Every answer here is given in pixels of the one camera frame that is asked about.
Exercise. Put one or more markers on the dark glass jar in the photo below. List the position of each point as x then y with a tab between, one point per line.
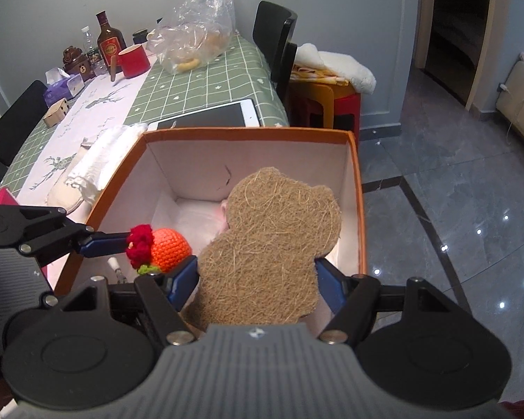
139	37

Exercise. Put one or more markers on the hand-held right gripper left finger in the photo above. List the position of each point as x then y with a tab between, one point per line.
182	283

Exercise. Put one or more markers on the cream bath mitt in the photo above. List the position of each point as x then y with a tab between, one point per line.
67	196

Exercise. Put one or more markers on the white fluffy cushion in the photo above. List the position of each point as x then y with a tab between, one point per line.
340	67

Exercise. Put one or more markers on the pink cloth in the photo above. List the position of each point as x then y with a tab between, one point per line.
222	214

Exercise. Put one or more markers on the clear plastic bag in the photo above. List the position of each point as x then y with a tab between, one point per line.
201	30

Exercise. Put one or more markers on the red mug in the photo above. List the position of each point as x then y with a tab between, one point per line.
133	63

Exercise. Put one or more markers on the red plastic stool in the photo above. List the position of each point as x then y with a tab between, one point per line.
347	111

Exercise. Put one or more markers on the brown bear figurine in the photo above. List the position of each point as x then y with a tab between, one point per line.
76	63

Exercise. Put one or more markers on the white tablet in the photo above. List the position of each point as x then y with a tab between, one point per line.
209	115

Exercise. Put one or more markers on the black chair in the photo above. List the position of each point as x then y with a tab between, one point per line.
273	35
17	118

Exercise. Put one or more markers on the yellow plastic stool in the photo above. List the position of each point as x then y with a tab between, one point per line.
321	104

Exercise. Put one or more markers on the white cloth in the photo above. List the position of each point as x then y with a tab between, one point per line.
109	148

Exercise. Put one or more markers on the orange cardboard box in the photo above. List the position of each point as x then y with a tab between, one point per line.
262	152

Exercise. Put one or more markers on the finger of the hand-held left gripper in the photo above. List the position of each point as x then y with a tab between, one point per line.
107	243

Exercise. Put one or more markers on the purple tissue box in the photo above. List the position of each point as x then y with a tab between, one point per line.
63	89

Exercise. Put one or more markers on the brown liquor bottle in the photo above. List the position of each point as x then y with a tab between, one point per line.
110	43

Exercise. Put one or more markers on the clear plastic water bottle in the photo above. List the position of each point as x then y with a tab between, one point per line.
87	39

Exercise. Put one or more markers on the brown bear-shaped fibre sponge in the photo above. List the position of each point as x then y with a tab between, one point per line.
262	248

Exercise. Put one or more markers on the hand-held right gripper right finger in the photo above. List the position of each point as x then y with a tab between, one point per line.
329	288

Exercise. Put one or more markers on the orange crochet toy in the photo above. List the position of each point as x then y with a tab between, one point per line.
170	248

